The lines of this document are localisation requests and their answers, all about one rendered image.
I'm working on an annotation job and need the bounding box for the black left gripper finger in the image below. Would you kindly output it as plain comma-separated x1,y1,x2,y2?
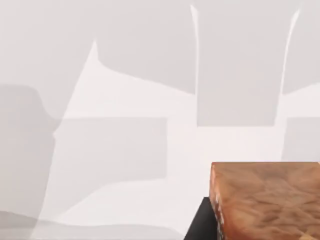
183,196,221,240

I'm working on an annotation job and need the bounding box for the brown bread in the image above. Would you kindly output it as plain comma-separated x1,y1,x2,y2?
208,161,320,240

